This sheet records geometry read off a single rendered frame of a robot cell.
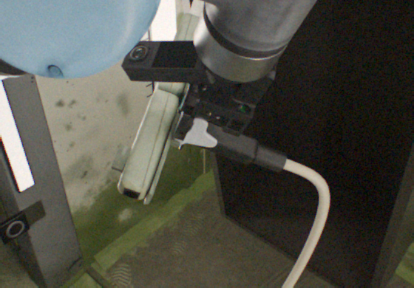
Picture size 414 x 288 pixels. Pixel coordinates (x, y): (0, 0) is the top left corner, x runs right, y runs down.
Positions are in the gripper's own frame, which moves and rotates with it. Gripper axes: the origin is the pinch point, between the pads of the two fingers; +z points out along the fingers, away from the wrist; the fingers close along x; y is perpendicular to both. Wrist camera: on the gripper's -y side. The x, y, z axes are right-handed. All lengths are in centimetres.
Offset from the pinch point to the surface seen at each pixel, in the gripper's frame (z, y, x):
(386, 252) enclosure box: 45, 62, 9
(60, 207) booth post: 120, -28, 15
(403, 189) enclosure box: 22, 51, 15
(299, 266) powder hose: 17.0, 28.1, -9.2
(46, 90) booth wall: 78, -41, 40
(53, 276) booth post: 146, -24, -7
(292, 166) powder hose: -1.2, 17.4, -0.9
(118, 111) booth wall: 101, -20, 53
